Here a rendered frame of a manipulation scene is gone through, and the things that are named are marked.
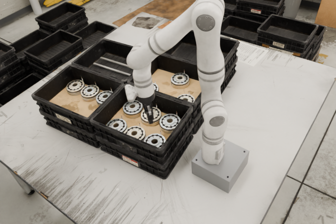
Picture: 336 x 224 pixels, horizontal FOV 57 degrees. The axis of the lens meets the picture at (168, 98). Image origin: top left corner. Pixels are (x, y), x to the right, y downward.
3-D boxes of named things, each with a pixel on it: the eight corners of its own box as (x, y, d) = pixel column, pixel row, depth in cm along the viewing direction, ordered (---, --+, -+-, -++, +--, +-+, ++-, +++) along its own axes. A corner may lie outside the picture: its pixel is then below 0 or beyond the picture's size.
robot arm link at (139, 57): (120, 62, 109) (147, 44, 100) (129, 48, 115) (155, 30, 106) (133, 76, 111) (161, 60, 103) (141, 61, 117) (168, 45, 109)
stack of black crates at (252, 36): (264, 56, 298) (269, 24, 275) (250, 73, 281) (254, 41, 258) (227, 45, 317) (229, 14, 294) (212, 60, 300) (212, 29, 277)
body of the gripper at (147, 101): (156, 95, 120) (158, 112, 126) (151, 81, 126) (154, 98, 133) (137, 99, 119) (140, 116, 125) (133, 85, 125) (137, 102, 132)
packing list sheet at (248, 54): (270, 49, 212) (270, 48, 211) (255, 67, 199) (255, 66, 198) (226, 36, 227) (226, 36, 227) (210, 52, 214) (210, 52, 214)
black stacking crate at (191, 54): (238, 57, 190) (239, 41, 182) (219, 86, 172) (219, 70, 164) (181, 43, 206) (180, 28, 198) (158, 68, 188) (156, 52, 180)
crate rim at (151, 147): (194, 109, 147) (194, 105, 145) (161, 155, 129) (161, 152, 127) (126, 86, 163) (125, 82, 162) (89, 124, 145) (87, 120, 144)
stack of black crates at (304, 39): (306, 69, 279) (319, 24, 249) (294, 88, 262) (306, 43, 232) (264, 56, 298) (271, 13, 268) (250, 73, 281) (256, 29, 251)
